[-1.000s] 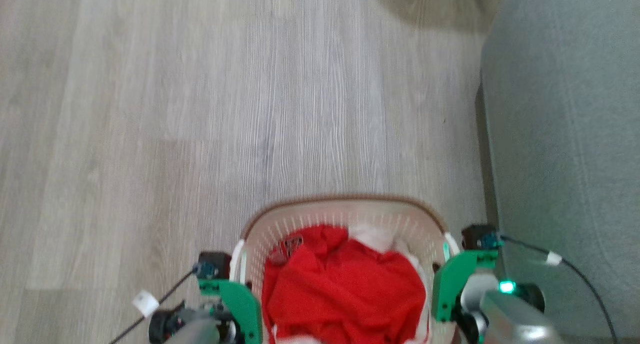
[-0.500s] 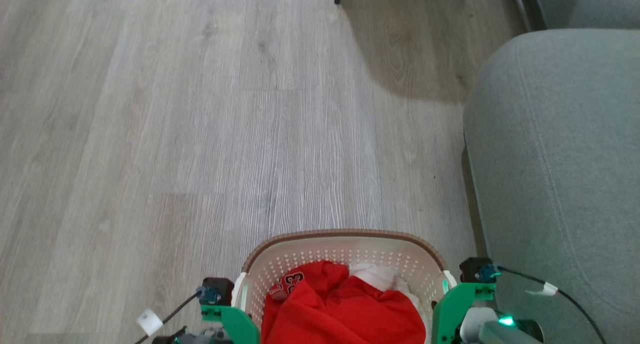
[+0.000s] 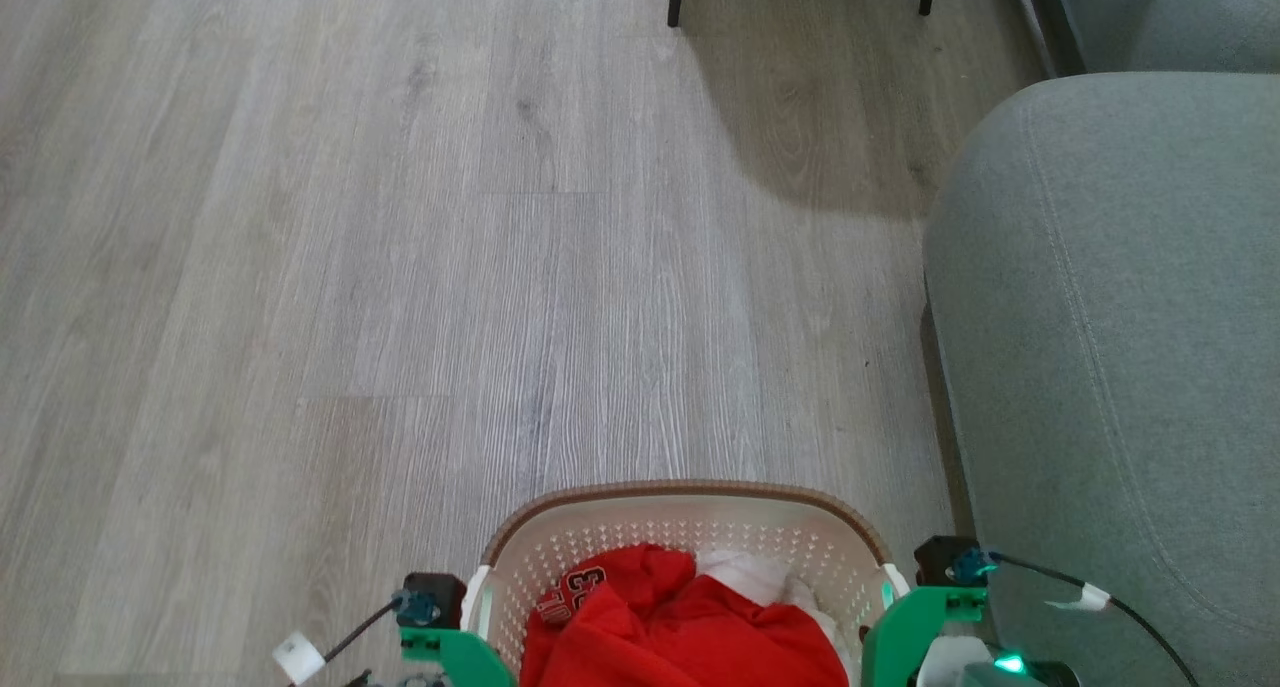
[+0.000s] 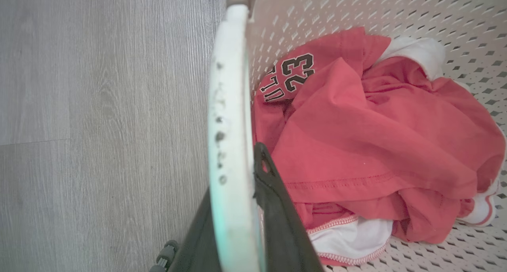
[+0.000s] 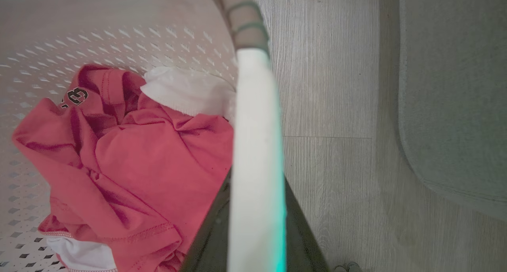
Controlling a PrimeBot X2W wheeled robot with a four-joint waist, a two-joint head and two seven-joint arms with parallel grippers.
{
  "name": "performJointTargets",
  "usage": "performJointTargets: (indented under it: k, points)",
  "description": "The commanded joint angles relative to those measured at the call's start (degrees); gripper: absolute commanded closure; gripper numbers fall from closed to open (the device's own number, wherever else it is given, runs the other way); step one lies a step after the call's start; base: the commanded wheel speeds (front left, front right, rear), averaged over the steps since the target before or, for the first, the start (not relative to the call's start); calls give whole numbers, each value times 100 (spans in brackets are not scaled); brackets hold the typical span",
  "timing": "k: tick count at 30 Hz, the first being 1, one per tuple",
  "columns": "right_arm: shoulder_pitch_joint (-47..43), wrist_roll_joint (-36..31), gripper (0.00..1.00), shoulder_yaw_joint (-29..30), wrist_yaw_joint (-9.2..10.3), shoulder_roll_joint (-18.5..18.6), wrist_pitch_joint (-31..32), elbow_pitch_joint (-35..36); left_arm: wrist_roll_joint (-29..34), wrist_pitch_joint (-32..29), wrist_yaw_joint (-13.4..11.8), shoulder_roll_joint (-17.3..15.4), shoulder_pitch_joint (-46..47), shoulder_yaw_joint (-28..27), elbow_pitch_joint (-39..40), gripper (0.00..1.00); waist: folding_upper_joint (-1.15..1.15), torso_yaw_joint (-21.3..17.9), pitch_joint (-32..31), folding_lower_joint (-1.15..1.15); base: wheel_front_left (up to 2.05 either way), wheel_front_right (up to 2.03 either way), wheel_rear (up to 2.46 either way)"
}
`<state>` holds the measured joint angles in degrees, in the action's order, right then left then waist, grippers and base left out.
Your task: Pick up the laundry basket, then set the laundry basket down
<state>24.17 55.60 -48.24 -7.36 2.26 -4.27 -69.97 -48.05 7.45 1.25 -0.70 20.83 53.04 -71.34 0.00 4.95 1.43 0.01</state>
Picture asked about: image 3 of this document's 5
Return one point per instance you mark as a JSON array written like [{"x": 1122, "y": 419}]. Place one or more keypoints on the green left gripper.
[{"x": 468, "y": 659}]

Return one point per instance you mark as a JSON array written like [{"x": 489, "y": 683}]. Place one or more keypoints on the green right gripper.
[{"x": 900, "y": 632}]

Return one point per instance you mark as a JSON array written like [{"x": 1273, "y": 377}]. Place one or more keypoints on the beige perforated plastic laundry basket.
[{"x": 690, "y": 517}]

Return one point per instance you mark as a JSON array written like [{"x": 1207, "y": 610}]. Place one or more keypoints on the red garment with white print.
[{"x": 660, "y": 632}]

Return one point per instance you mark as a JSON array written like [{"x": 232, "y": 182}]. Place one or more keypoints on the grey fabric sofa seat section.
[{"x": 1170, "y": 12}]

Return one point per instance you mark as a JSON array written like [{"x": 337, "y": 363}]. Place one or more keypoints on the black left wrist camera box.
[{"x": 438, "y": 593}]

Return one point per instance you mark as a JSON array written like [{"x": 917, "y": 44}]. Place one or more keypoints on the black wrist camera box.
[
  {"x": 438, "y": 593},
  {"x": 940, "y": 557}
]

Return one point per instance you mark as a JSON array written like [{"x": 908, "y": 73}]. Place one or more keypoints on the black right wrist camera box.
[{"x": 940, "y": 557}]

